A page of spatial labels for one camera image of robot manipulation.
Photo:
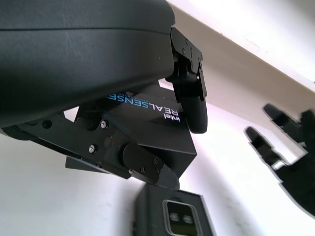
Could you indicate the black camera box base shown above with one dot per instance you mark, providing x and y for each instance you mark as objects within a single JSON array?
[{"x": 150, "y": 211}]

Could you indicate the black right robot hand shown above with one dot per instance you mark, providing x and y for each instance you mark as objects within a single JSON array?
[{"x": 302, "y": 177}]

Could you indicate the black RealSense box lid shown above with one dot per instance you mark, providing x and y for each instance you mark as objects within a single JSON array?
[{"x": 160, "y": 137}]

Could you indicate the small silver depth camera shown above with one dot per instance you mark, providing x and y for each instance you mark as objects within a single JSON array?
[{"x": 182, "y": 216}]

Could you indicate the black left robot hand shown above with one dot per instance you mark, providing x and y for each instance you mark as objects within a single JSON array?
[{"x": 73, "y": 61}]

